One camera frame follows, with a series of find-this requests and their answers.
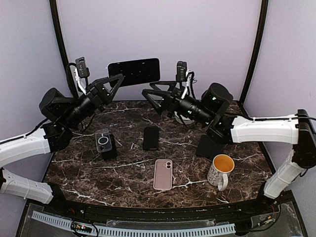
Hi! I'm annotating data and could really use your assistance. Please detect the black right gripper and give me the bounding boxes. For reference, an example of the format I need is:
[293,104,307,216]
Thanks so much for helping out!
[142,80,214,126]

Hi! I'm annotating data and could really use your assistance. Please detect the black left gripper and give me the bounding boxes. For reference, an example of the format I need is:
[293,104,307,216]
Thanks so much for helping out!
[61,72,124,129]

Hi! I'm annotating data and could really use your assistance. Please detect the white phone dark screen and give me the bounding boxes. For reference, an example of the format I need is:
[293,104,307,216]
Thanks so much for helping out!
[108,58,160,87]

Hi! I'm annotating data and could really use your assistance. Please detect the pink phone case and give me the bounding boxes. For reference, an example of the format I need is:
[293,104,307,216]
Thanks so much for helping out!
[153,159,173,191]

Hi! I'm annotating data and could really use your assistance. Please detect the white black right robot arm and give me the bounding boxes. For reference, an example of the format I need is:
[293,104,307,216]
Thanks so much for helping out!
[142,81,316,214]

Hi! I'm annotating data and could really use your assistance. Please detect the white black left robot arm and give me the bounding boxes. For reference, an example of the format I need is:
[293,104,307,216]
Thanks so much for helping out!
[0,74,124,215]

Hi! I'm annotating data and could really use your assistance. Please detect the clear magsafe phone case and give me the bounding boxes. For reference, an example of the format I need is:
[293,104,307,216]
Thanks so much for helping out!
[95,132,112,153]

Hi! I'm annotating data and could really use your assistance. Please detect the white scalloped bowl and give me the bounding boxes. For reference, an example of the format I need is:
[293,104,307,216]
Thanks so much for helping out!
[175,115,195,125]

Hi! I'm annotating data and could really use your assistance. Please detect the white mug orange inside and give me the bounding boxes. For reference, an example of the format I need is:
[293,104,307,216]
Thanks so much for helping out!
[207,154,235,191]

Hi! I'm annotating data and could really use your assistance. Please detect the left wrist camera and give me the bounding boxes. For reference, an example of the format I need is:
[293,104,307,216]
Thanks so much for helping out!
[66,57,91,96]

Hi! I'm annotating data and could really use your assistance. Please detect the black left frame post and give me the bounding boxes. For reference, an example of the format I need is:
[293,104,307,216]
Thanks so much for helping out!
[49,0,79,98]

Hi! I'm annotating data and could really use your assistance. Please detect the black frame post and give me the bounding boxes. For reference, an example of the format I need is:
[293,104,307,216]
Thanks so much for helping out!
[239,0,269,106]
[49,0,79,98]

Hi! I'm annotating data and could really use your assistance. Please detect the black front rail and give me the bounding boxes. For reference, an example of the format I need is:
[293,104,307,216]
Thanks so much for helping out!
[24,192,294,224]

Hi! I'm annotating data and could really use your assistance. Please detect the black right frame post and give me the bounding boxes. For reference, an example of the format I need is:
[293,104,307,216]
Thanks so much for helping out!
[239,0,269,106]

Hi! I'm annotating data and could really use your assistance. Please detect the white slotted cable duct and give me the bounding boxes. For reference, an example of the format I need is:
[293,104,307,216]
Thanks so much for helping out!
[31,211,236,237]

